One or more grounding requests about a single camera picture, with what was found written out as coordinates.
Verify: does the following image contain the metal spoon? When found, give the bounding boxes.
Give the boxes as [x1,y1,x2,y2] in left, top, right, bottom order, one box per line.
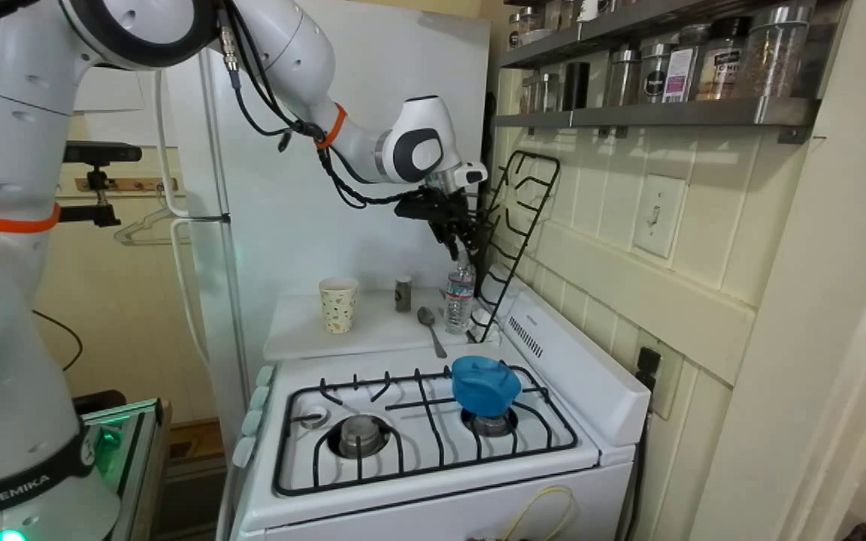
[415,305,451,362]

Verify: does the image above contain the white refrigerator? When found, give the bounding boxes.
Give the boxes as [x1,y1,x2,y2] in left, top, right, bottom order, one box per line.
[158,0,492,423]

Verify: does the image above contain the small spice shaker jar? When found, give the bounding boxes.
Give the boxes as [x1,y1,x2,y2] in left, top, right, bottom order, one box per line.
[392,278,415,316]

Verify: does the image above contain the black stove power cord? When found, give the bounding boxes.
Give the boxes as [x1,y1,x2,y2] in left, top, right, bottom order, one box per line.
[616,386,657,541]

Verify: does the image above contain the clear plastic water bottle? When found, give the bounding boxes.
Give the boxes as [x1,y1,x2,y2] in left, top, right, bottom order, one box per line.
[444,261,479,336]

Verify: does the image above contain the metal spice rack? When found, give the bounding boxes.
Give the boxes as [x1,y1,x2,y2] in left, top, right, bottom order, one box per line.
[489,0,848,145]

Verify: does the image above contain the grey robot stand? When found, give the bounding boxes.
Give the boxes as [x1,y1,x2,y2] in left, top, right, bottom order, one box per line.
[70,394,171,541]

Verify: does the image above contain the white gas stove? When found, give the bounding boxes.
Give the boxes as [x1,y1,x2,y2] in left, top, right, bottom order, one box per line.
[218,280,653,541]

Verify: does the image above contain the glass spice jar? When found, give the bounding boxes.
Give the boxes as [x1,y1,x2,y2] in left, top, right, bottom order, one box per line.
[535,62,565,115]
[697,11,755,101]
[662,27,705,106]
[607,42,642,112]
[518,68,542,115]
[638,40,669,106]
[753,2,817,98]

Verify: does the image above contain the blue plastic bowl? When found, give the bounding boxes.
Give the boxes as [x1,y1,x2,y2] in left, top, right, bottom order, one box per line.
[449,356,524,420]

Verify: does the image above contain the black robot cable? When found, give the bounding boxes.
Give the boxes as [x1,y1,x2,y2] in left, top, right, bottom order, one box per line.
[218,0,435,215]

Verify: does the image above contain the cream light switch plate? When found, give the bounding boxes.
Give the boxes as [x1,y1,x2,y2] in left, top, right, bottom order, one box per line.
[631,175,688,261]

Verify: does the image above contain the loose black stove grate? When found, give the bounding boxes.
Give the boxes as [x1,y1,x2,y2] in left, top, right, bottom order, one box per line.
[467,147,562,346]

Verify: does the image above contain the wall power outlet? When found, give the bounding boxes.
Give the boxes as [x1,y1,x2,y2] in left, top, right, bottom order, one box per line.
[634,343,683,418]

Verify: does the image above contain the dotted paper coffee cup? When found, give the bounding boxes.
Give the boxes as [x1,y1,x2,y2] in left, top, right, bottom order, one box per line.
[316,278,361,336]

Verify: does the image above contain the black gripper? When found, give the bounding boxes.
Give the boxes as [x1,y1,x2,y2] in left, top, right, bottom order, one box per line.
[398,185,489,280]

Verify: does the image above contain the black camera on stand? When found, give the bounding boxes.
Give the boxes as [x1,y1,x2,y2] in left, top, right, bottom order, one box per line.
[55,140,146,233]

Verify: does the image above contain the black burner grate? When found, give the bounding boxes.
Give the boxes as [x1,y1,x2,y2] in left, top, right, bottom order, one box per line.
[275,364,582,495]

